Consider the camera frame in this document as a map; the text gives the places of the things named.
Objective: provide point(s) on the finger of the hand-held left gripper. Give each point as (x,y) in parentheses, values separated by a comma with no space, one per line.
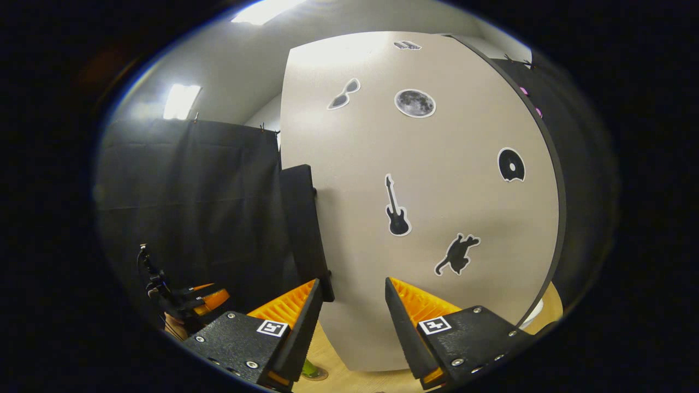
(214,301)
(203,287)

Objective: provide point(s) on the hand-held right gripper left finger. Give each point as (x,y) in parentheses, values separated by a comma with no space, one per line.
(303,338)

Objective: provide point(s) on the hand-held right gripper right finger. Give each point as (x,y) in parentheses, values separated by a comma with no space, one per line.
(404,333)

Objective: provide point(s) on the green label bottle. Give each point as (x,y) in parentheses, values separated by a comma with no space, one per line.
(312,369)

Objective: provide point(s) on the round coaster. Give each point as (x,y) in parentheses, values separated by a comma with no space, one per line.
(324,376)

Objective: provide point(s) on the beige cabinet door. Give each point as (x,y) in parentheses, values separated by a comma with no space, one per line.
(437,164)

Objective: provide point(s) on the grey cabinet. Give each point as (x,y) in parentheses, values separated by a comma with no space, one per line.
(562,218)

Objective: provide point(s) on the black backdrop cloth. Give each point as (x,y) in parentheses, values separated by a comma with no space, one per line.
(191,207)

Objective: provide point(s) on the white round container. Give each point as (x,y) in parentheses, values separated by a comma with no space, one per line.
(534,315)

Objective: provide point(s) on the ceiling light panel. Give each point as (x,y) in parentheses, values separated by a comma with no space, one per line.
(267,11)
(181,101)

